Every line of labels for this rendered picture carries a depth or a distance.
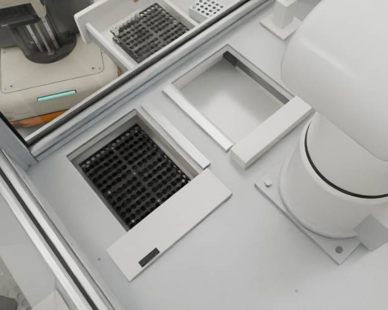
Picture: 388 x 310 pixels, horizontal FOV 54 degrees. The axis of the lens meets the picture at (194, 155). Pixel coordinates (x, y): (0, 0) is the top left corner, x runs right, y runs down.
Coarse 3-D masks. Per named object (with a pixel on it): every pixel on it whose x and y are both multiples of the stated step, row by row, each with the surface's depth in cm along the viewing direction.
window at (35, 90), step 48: (0, 0) 58; (48, 0) 63; (96, 0) 70; (144, 0) 78; (192, 0) 88; (240, 0) 101; (0, 48) 63; (48, 48) 70; (96, 48) 78; (144, 48) 88; (0, 96) 70; (48, 96) 78; (96, 96) 88
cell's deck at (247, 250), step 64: (320, 0) 109; (192, 64) 99; (256, 64) 98; (192, 128) 90; (64, 192) 83; (256, 192) 81; (192, 256) 75; (256, 256) 75; (320, 256) 74; (384, 256) 74
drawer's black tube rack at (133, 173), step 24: (120, 144) 94; (144, 144) 97; (96, 168) 91; (120, 168) 90; (144, 168) 90; (168, 168) 90; (120, 192) 91; (144, 192) 87; (168, 192) 87; (120, 216) 85; (144, 216) 85
